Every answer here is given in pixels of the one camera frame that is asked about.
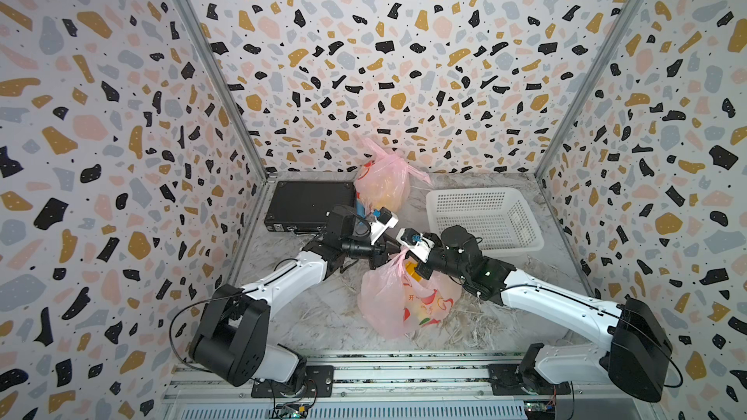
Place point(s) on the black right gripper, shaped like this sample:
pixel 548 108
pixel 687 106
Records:
pixel 422 270

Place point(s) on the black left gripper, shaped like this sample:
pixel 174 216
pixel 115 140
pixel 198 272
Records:
pixel 381 252

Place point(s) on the pink plastic bag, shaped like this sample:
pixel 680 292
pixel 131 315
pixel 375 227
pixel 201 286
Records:
pixel 384 181
pixel 396 301

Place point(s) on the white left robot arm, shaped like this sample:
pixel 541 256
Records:
pixel 231 340

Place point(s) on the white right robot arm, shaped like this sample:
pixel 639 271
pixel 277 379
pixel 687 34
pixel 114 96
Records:
pixel 626 346

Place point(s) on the blue cylindrical tube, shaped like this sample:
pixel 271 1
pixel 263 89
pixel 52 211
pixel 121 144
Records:
pixel 360 208

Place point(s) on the white perforated plastic basket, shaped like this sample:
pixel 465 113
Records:
pixel 500 217

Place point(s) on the black ribbed carry case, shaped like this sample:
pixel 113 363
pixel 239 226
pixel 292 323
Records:
pixel 302 206

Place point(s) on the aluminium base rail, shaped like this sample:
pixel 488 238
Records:
pixel 400 385

